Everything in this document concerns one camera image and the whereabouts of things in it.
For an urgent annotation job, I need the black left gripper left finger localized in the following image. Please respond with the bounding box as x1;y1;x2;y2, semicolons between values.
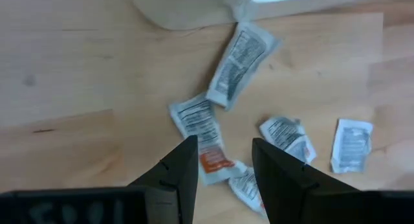
0;135;199;224

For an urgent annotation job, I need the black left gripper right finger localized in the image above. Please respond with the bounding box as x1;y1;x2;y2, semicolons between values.
252;137;414;224

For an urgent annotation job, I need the white packet with grey text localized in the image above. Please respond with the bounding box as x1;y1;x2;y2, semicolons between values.
330;118;374;174
258;116;318;165
206;21;281;111

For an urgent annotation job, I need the white packet with red block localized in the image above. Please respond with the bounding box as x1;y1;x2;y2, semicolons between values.
168;93;248;186

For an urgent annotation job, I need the crumpled white printed packet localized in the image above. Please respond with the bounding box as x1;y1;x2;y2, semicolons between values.
228;167;268;216

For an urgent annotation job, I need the white plastic bin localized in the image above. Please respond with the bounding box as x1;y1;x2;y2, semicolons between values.
131;0;386;31

